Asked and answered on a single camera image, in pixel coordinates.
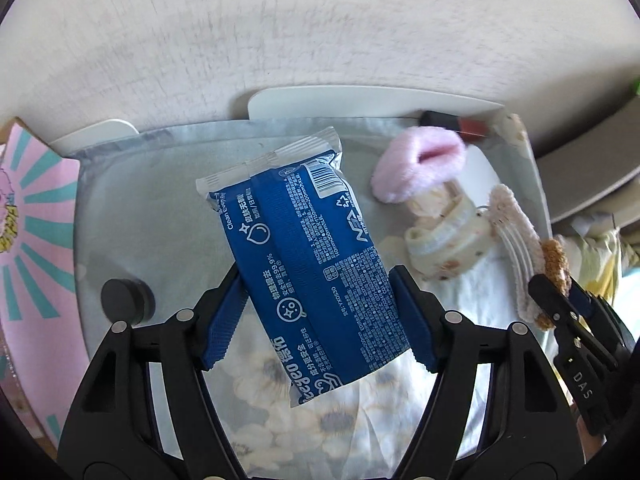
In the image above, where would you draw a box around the pink fluffy sock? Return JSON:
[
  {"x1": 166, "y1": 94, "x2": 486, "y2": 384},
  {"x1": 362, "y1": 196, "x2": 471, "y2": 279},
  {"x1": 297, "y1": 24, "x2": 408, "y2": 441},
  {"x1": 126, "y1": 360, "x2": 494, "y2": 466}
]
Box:
[{"x1": 371, "y1": 127, "x2": 467, "y2": 204}]

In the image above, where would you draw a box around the blue wet wipes packet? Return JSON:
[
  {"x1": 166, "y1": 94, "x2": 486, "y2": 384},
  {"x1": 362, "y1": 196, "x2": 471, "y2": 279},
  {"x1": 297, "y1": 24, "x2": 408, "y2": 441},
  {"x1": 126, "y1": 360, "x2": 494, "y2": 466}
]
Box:
[{"x1": 195, "y1": 126, "x2": 412, "y2": 408}]

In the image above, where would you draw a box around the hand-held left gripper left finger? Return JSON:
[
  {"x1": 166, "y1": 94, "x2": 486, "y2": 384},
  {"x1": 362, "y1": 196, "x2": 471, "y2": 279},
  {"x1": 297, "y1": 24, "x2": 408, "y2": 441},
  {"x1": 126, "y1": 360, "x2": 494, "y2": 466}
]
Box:
[{"x1": 57, "y1": 260, "x2": 251, "y2": 480}]

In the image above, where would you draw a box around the black red lipstick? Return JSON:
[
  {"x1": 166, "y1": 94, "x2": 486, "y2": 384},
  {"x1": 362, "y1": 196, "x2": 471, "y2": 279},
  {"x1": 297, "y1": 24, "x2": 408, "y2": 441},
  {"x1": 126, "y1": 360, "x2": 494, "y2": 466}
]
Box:
[{"x1": 420, "y1": 110, "x2": 493, "y2": 136}]

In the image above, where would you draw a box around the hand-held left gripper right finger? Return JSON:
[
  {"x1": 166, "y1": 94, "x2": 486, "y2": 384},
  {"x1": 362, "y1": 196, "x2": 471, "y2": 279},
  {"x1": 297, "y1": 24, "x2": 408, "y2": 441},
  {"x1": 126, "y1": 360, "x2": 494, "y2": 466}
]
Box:
[{"x1": 389, "y1": 264, "x2": 586, "y2": 480}]

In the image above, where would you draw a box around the cream patterned sock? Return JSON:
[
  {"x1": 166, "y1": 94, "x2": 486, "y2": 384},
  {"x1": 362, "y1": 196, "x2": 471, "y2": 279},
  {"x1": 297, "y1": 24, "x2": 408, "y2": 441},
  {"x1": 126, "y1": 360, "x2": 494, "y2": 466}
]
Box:
[{"x1": 404, "y1": 182, "x2": 496, "y2": 281}]

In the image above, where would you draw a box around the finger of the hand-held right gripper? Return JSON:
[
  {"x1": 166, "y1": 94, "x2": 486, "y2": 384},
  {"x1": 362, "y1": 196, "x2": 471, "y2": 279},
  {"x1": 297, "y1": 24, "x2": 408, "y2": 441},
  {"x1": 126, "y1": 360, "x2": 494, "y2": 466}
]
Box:
[
  {"x1": 567, "y1": 280, "x2": 633, "y2": 356},
  {"x1": 528, "y1": 274, "x2": 621, "y2": 368}
]

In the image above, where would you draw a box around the brown bear plush keychain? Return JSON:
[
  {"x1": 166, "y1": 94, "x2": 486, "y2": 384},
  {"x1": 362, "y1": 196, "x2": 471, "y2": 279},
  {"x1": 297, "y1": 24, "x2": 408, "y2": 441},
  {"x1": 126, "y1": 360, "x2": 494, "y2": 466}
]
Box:
[{"x1": 487, "y1": 184, "x2": 573, "y2": 331}]

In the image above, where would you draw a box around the yellow floral blanket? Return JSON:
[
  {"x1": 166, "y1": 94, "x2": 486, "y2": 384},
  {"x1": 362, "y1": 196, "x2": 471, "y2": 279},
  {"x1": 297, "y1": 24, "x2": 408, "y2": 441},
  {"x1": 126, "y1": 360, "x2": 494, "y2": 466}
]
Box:
[{"x1": 565, "y1": 220, "x2": 640, "y2": 311}]

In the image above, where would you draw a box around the pink sunburst cardboard box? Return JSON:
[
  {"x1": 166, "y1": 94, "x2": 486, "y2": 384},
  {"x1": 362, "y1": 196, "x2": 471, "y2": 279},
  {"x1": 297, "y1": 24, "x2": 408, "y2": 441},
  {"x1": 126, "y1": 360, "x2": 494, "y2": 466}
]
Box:
[{"x1": 0, "y1": 119, "x2": 83, "y2": 448}]

